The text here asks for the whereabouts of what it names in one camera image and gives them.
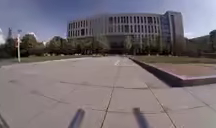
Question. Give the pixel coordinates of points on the grey concrete slab plaza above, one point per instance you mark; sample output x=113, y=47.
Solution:
x=96, y=93

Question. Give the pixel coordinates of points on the curved grey multi-storey building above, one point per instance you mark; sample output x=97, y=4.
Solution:
x=129, y=23

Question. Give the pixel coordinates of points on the row of trees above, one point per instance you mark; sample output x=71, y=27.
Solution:
x=59, y=46

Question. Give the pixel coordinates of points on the raised reddish paved platform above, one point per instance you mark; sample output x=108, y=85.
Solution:
x=189, y=72

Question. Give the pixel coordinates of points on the robot's own part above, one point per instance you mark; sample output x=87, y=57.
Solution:
x=140, y=118
x=77, y=119

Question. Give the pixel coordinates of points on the pole with sign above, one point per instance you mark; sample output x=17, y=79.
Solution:
x=18, y=48

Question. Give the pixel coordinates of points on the grass strip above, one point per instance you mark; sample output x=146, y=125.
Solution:
x=176, y=59
x=36, y=59

